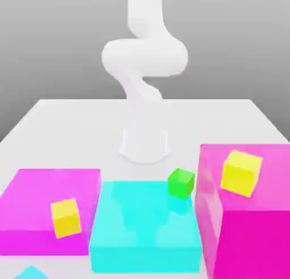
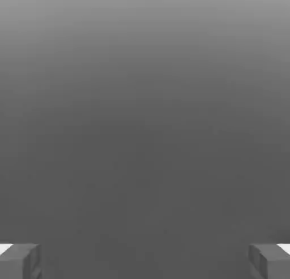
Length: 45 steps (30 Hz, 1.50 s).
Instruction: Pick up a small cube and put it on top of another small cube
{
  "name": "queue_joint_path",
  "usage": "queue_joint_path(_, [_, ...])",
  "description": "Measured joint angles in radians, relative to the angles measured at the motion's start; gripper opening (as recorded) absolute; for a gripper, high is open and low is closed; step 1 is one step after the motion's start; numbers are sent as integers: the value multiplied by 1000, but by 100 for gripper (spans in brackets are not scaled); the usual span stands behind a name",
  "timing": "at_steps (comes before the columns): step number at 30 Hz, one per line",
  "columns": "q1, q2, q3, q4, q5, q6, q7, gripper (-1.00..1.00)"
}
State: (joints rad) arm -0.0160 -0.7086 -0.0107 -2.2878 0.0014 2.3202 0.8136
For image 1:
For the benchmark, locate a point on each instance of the large pink box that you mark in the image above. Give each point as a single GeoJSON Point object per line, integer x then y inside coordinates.
{"type": "Point", "coordinates": [256, 238]}

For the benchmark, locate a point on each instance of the large cyan box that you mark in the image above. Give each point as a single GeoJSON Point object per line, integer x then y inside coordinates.
{"type": "Point", "coordinates": [145, 238]}

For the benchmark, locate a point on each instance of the large magenta box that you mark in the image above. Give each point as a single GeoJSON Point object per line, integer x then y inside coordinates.
{"type": "Point", "coordinates": [29, 204]}

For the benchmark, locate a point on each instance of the small yellow cube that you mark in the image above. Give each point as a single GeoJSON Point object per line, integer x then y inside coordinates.
{"type": "Point", "coordinates": [240, 174]}
{"type": "Point", "coordinates": [66, 219]}

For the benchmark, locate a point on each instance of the small cyan cube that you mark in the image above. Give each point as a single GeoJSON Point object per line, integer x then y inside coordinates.
{"type": "Point", "coordinates": [31, 273]}

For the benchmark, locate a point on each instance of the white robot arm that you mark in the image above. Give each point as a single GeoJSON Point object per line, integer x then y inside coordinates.
{"type": "Point", "coordinates": [145, 57]}

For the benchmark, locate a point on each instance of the small green cube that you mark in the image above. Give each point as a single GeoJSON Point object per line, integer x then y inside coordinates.
{"type": "Point", "coordinates": [181, 184]}

